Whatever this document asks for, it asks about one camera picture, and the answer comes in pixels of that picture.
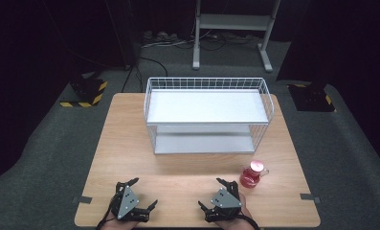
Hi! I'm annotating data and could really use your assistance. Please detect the red bottle with red cap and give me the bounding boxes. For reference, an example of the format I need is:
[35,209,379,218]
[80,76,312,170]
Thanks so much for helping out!
[238,159,270,189]

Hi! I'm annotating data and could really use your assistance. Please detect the black floor cable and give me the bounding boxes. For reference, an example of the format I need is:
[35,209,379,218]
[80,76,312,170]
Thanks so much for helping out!
[121,57,169,94]

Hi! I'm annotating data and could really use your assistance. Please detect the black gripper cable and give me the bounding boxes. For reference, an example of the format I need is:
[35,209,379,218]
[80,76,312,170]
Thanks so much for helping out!
[95,193,119,230]
[236,215,261,230]

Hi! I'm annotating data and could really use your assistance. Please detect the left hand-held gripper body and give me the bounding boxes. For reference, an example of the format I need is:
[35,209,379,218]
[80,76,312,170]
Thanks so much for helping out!
[110,181,150,223]

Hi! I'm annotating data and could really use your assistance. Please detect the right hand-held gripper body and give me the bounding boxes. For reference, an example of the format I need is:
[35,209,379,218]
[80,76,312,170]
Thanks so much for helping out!
[204,181,243,223]

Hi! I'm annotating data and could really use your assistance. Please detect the tangle of floor cables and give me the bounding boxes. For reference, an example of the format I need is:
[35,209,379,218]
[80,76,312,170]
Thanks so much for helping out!
[177,30,263,52]

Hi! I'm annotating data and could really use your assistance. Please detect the power strip with plugs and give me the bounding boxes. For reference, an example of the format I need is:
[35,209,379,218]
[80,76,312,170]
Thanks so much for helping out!
[141,30,181,49]

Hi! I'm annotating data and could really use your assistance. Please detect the person's left hand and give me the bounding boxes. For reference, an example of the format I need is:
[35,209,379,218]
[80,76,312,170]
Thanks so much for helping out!
[101,218,138,230]

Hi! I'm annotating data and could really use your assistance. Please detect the person's right hand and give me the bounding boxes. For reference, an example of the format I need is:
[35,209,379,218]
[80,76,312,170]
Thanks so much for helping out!
[213,193,256,230]

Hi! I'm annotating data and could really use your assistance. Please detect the grey tape strip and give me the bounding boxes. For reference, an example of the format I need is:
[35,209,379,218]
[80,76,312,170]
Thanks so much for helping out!
[71,195,93,205]
[300,193,322,205]

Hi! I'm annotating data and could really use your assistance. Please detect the black yellow striped block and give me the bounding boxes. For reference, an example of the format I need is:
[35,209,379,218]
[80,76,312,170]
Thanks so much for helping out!
[287,82,337,113]
[59,78,109,109]

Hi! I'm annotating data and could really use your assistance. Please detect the grey metal stand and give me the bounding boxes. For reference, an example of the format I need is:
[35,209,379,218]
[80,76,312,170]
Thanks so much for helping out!
[191,0,281,73]

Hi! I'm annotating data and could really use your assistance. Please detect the white wire shelf rack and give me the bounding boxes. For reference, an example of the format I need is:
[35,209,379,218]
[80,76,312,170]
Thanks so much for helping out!
[143,76,275,155]

